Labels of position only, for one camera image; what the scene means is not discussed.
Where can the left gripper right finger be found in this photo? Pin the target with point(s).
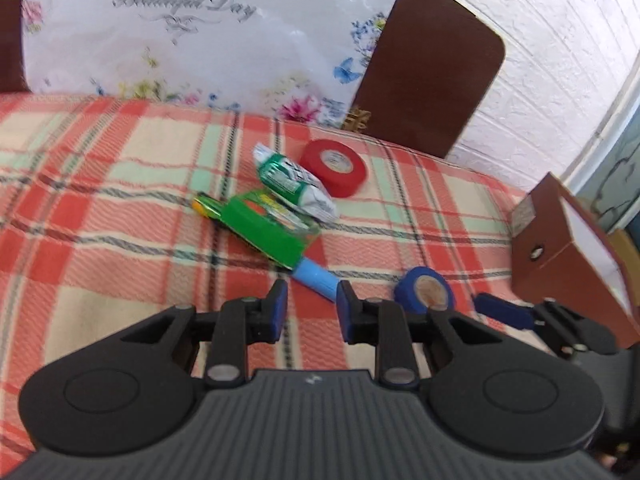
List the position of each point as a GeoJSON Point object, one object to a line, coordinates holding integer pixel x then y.
{"type": "Point", "coordinates": [381, 324]}

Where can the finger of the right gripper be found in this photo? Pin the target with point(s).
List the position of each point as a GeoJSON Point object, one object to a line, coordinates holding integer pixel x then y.
{"type": "Point", "coordinates": [504, 311]}

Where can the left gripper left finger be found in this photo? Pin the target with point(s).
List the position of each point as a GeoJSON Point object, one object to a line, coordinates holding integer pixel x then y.
{"type": "Point", "coordinates": [240, 323]}

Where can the small blue tape roll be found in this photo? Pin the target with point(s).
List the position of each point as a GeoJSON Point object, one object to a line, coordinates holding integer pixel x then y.
{"type": "Point", "coordinates": [422, 289]}

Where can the marker pen with blue cap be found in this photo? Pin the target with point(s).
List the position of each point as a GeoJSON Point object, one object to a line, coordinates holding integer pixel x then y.
{"type": "Point", "coordinates": [307, 272]}

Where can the green paper box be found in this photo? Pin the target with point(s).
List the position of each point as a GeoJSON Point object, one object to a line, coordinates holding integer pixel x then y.
{"type": "Point", "coordinates": [274, 229]}

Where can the green white toothpaste tube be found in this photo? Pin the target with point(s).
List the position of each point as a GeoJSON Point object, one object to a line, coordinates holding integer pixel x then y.
{"type": "Point", "coordinates": [294, 185]}

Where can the red tape roll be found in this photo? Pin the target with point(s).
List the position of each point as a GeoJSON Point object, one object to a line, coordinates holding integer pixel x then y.
{"type": "Point", "coordinates": [339, 168]}

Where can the brown cardboard shoe box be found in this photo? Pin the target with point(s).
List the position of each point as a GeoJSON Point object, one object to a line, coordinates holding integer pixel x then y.
{"type": "Point", "coordinates": [558, 251]}

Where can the plaid bed blanket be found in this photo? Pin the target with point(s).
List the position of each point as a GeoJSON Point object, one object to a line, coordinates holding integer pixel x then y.
{"type": "Point", "coordinates": [97, 229]}

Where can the floral plastic-wrapped pillow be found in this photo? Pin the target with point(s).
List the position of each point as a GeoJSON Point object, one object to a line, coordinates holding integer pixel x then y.
{"type": "Point", "coordinates": [301, 60]}

